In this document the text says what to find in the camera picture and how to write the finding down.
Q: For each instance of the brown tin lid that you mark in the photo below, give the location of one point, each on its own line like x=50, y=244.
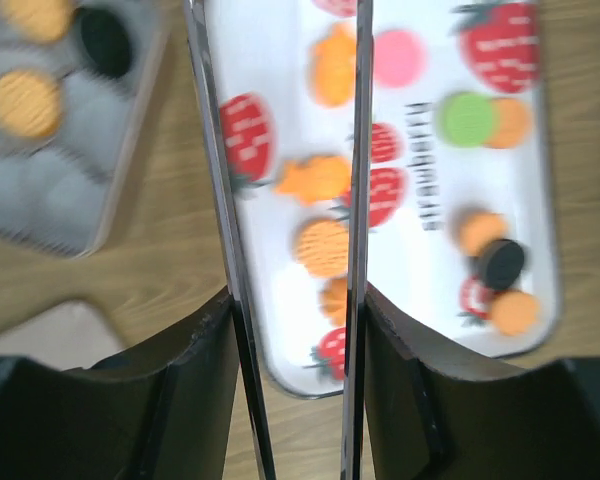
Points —
x=72, y=334

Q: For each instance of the orange waffle round cookie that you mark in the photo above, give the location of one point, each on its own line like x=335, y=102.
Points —
x=40, y=21

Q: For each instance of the orange cookie left edge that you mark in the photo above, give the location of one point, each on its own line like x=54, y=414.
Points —
x=320, y=178

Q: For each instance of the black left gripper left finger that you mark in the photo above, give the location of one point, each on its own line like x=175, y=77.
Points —
x=158, y=410

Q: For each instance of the green macaron cookie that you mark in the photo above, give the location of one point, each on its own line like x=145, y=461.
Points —
x=466, y=119

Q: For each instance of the silver metal tongs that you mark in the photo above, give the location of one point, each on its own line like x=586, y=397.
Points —
x=234, y=257

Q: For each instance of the brown cookie tin box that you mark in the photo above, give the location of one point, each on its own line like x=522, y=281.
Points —
x=60, y=194

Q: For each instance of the orange waffle cookie left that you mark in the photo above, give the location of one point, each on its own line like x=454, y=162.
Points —
x=321, y=246

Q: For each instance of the pink macaron cookie top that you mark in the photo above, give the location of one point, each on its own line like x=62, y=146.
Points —
x=399, y=58

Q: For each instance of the black sandwich cookie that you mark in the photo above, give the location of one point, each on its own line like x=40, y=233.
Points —
x=103, y=41
x=499, y=265

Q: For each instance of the orange cookie beside pink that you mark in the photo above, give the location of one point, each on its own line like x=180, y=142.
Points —
x=475, y=229

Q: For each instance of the orange flower shaped cookie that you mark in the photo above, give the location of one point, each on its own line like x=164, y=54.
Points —
x=333, y=301

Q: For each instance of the orange star cookie top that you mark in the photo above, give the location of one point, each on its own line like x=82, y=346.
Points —
x=332, y=68

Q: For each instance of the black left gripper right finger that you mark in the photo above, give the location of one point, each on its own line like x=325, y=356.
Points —
x=438, y=410

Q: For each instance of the white strawberry print tray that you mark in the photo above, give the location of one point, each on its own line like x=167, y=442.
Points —
x=420, y=184

